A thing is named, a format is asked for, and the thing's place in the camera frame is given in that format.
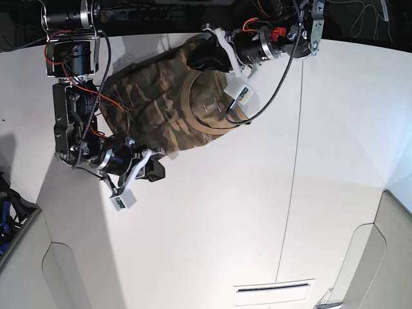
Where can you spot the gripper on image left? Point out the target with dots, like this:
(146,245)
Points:
(120,162)

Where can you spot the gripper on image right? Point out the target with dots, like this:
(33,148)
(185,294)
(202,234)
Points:
(231,52)

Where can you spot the camouflage T-shirt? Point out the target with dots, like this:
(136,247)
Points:
(162,102)

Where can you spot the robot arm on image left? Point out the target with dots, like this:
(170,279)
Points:
(71,53)

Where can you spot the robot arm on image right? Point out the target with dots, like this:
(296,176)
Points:
(295,28)

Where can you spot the black power strip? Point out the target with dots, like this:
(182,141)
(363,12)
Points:
(137,14)

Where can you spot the bin with blue items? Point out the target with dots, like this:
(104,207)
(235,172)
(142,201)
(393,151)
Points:
(17,214)

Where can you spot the white wrist camera, image left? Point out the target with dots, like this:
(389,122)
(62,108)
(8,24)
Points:
(123,200)

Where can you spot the white wrist camera, image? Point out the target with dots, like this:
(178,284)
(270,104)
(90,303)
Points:
(239,89)
(123,200)

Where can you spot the white wrist camera, image right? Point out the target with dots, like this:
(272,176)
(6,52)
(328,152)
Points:
(239,89)

